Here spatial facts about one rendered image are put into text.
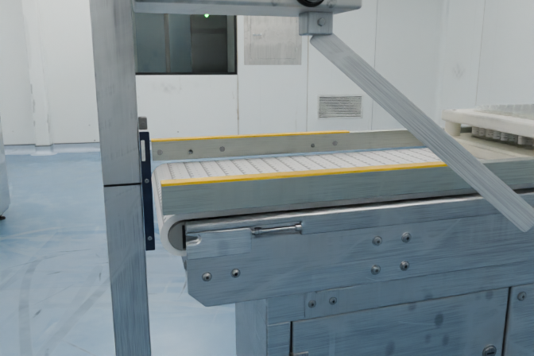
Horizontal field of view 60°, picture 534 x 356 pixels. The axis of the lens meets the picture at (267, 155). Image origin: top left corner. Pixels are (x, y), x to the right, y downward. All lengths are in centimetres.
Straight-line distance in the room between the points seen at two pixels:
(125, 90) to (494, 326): 67
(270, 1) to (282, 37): 511
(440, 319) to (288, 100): 500
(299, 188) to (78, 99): 515
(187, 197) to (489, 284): 47
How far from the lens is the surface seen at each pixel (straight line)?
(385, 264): 60
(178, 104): 549
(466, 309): 78
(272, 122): 562
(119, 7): 76
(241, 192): 50
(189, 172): 69
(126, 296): 85
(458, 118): 88
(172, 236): 51
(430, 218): 61
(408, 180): 57
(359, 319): 68
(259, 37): 551
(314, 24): 51
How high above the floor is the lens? 102
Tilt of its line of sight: 12 degrees down
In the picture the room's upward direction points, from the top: straight up
